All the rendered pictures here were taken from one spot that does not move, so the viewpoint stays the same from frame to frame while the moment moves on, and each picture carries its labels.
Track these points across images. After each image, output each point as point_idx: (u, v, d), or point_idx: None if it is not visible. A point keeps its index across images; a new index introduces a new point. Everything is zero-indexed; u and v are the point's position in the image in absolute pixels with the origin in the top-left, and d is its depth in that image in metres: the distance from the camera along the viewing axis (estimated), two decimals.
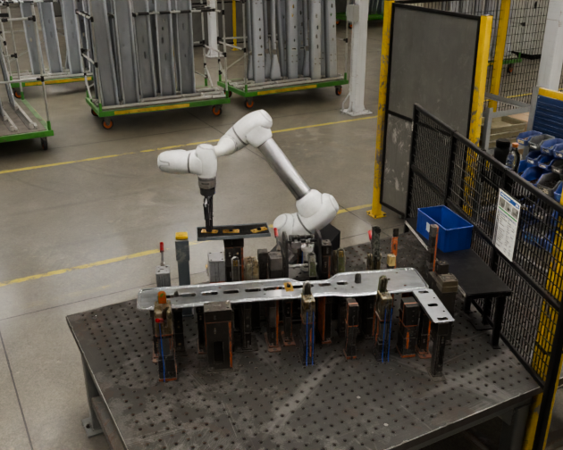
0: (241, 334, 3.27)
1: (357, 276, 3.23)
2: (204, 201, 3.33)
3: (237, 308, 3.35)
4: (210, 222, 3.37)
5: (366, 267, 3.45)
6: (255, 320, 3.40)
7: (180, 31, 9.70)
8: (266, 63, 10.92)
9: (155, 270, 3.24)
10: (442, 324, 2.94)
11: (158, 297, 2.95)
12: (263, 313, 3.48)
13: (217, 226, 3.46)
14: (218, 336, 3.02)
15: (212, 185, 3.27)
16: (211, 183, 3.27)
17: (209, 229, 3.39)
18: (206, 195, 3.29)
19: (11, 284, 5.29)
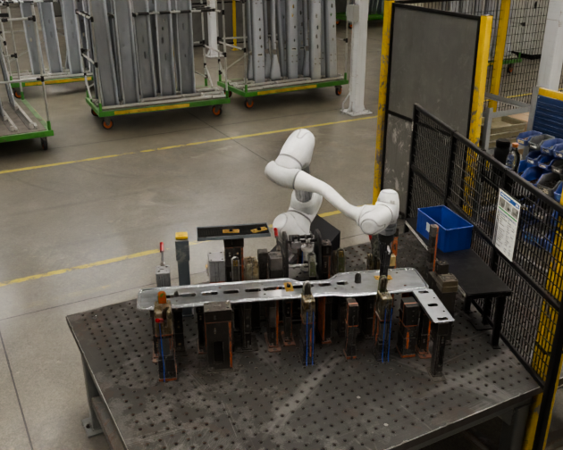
0: (241, 334, 3.27)
1: (357, 276, 3.23)
2: (382, 247, 3.19)
3: (237, 308, 3.35)
4: (386, 269, 3.24)
5: (366, 267, 3.45)
6: (255, 320, 3.40)
7: (180, 31, 9.70)
8: (266, 63, 10.92)
9: (155, 270, 3.24)
10: (442, 324, 2.94)
11: (158, 297, 2.95)
12: (263, 313, 3.48)
13: (217, 226, 3.46)
14: (218, 336, 3.02)
15: (395, 230, 3.15)
16: (394, 229, 3.14)
17: (385, 276, 3.25)
18: (389, 242, 3.16)
19: (11, 284, 5.29)
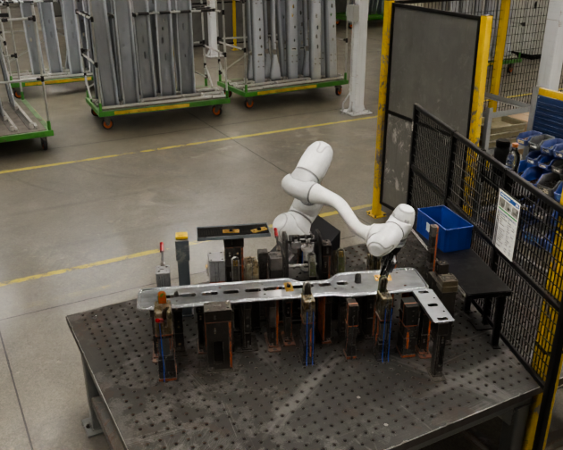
0: (241, 334, 3.27)
1: (357, 276, 3.23)
2: (389, 255, 3.14)
3: (237, 308, 3.35)
4: (388, 272, 3.23)
5: (366, 267, 3.45)
6: (255, 320, 3.40)
7: (180, 31, 9.70)
8: (266, 63, 10.92)
9: (155, 270, 3.24)
10: (442, 324, 2.94)
11: (158, 297, 2.95)
12: (263, 313, 3.48)
13: (217, 226, 3.46)
14: (218, 336, 3.02)
15: (404, 243, 3.08)
16: (404, 242, 3.07)
17: None
18: (396, 253, 3.11)
19: (11, 284, 5.29)
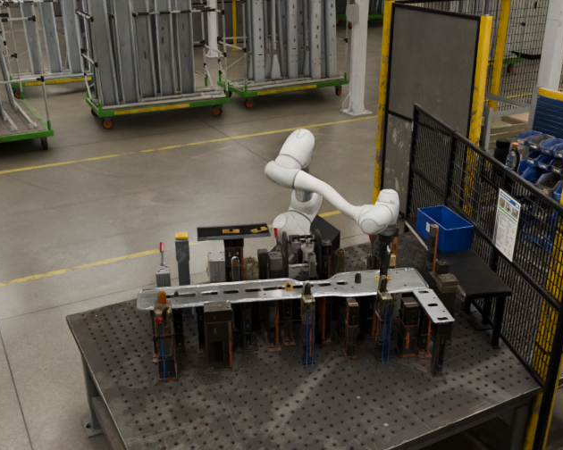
0: (241, 334, 3.27)
1: (357, 276, 3.23)
2: (382, 247, 3.19)
3: (237, 308, 3.35)
4: (386, 269, 3.24)
5: (366, 267, 3.45)
6: (255, 320, 3.40)
7: (180, 31, 9.70)
8: (266, 63, 10.92)
9: (155, 270, 3.24)
10: (442, 324, 2.94)
11: (158, 297, 2.95)
12: (263, 313, 3.48)
13: (217, 226, 3.46)
14: (218, 336, 3.02)
15: (394, 230, 3.15)
16: (394, 229, 3.14)
17: None
18: (389, 242, 3.16)
19: (11, 284, 5.29)
